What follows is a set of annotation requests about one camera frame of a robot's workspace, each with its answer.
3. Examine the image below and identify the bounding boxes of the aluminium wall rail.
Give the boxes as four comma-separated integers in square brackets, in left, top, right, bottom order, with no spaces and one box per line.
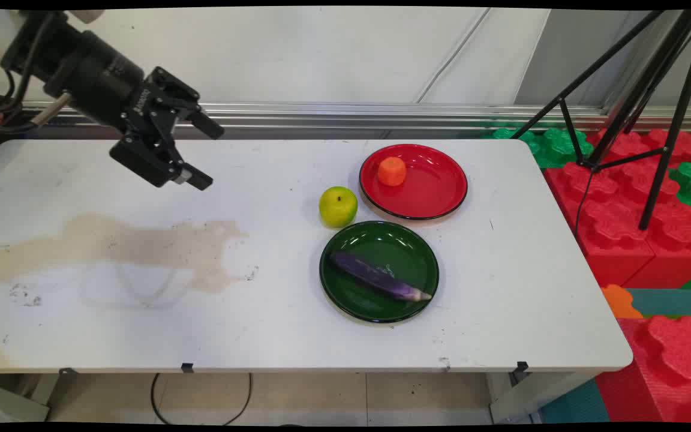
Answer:
[22,101,691,134]

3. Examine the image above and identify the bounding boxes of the black tripod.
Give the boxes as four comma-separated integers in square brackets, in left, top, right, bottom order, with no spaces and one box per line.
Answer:
[510,9,691,232]

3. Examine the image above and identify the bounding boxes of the orange foam piece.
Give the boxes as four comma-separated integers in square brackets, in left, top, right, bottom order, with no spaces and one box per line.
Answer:
[600,284,644,319]

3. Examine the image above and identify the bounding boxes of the teal foam mat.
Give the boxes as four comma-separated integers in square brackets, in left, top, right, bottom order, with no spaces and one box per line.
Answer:
[624,288,691,319]

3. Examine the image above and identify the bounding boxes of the large red foam block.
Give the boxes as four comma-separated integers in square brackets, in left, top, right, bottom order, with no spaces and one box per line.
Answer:
[545,127,691,290]
[594,314,691,424]

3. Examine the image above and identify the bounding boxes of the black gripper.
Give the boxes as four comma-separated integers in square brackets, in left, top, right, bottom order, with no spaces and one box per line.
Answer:
[109,67,225,192]

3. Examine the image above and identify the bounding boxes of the purple toy eggplant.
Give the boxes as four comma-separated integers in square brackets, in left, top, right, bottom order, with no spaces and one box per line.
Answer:
[329,251,433,302]

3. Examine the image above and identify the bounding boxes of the white table leg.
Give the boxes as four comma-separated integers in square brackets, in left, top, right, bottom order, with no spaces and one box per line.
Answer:
[488,371,597,424]
[0,377,50,424]

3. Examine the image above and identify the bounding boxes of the black floor cable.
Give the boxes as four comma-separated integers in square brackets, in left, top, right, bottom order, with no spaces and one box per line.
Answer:
[151,373,254,426]

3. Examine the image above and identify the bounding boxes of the green toy apple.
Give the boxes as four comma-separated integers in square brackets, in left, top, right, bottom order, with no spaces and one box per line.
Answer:
[319,186,359,229]

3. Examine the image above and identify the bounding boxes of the red plate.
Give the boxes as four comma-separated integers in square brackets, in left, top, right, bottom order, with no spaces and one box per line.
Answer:
[359,144,468,220]

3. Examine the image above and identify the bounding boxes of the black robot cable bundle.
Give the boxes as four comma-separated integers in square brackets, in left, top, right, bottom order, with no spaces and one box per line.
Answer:
[0,12,73,134]

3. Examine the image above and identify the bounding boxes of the green plate with white print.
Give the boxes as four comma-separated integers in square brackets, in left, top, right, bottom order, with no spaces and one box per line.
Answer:
[319,220,440,325]

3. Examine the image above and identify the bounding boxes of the thin black tripod cable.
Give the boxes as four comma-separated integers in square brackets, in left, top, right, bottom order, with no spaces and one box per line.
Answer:
[573,170,594,241]

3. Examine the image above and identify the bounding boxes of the orange toy fruit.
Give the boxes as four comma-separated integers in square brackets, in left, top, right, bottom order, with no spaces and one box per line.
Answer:
[378,157,407,187]

